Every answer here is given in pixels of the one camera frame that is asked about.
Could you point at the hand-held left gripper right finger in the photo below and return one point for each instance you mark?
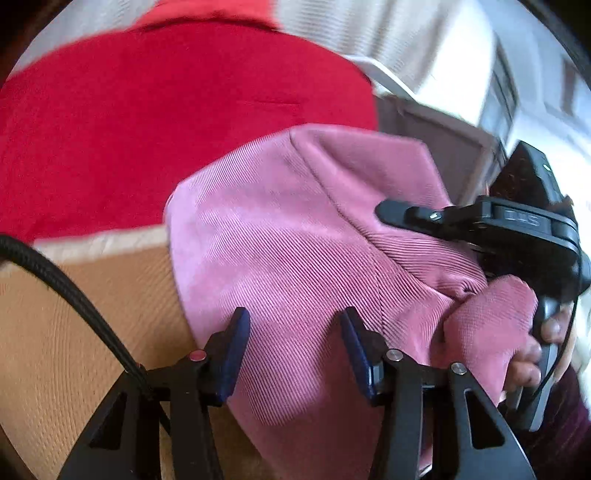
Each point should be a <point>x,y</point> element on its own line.
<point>358,355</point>

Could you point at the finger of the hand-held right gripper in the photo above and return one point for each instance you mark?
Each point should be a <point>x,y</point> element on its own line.
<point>415,216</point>

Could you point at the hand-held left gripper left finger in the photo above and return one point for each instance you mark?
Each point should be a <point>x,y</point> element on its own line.
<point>235,350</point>

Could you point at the person's right hand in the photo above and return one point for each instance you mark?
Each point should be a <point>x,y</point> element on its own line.
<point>524,369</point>

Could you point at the brown woven mat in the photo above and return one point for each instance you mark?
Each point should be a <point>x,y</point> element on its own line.
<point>69,323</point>

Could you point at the beige dotted curtain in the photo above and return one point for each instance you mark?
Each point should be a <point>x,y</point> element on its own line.
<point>369,32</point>

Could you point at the red blanket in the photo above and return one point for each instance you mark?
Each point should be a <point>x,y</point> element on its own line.
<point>138,129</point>

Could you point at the red pillow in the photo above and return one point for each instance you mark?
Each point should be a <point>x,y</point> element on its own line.
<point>207,10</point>

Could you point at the grey bed frame panel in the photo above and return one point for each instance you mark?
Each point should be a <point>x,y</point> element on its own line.
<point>438,134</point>

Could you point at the white rail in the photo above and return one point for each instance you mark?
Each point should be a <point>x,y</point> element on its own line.
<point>383,70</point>

